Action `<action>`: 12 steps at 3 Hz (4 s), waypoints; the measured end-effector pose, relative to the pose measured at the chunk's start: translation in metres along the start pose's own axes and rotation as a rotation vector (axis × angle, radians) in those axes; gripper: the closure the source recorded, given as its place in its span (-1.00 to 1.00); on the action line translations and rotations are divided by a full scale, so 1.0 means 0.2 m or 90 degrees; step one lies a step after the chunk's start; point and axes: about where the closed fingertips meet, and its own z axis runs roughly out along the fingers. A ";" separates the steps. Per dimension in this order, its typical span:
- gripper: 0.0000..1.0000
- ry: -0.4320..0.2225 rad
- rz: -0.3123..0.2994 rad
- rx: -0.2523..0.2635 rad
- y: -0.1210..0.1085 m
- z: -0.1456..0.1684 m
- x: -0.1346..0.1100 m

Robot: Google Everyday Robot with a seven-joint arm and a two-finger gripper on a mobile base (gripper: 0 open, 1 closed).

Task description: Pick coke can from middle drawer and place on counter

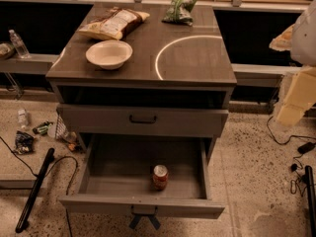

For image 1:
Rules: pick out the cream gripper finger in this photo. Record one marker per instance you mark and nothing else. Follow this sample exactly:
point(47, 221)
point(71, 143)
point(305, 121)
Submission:
point(283, 41)
point(300, 97)

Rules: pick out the red coke can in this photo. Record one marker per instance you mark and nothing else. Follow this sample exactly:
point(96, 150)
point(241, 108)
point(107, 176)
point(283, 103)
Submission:
point(160, 177)

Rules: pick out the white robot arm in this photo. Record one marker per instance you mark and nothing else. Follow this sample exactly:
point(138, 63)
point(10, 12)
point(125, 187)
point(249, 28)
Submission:
point(300, 40)

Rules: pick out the grey drawer cabinet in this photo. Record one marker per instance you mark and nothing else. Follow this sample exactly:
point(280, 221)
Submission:
point(172, 66)

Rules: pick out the open grey middle drawer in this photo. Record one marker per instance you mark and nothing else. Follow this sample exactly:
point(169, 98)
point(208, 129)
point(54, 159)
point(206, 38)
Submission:
point(116, 178)

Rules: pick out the closed grey top drawer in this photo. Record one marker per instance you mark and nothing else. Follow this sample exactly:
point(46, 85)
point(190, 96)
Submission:
point(143, 121)

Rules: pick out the green can on floor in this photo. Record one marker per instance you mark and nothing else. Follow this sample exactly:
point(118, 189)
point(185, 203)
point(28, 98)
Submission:
point(43, 128)

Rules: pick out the black power adapter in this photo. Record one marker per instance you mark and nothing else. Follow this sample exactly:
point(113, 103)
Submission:
point(307, 147)

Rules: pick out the green snack bag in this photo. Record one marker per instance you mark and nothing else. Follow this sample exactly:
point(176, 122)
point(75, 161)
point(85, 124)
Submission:
point(179, 12)

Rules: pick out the brown white chip bag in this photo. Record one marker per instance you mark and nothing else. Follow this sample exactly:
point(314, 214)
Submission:
point(115, 24)

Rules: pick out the white bowl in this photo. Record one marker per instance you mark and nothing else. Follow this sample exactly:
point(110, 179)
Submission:
point(109, 54)

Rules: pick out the clear item beside cabinet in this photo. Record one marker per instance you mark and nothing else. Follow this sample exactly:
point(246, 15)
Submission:
point(60, 132)

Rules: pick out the clear water bottle on ledge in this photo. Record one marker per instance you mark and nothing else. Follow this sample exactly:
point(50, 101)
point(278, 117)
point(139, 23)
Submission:
point(19, 45)

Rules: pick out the small water bottle on floor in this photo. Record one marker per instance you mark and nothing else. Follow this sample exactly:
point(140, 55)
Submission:
point(23, 118)

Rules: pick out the dark blue snack bag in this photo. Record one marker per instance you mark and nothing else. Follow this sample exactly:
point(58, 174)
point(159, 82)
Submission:
point(23, 143)

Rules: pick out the object on left ledge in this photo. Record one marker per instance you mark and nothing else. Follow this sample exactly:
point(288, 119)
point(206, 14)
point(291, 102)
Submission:
point(6, 50)

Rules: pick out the black bar on floor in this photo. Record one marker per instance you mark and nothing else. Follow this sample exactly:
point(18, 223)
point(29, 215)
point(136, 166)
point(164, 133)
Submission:
point(23, 220)

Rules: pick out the black post right edge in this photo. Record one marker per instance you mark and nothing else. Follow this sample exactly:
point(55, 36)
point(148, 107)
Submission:
point(311, 198)

